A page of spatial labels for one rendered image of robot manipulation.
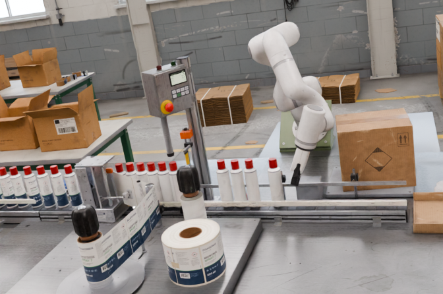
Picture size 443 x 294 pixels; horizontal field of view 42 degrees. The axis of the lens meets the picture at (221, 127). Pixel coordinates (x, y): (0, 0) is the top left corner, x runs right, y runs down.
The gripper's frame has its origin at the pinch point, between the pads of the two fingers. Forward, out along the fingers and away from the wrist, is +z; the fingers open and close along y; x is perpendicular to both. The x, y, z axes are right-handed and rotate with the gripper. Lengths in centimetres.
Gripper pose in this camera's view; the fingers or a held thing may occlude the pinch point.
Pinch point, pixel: (295, 180)
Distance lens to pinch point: 232.3
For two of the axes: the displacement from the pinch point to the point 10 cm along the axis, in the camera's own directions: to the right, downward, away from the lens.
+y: -3.0, 3.3, -8.9
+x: 9.4, 2.8, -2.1
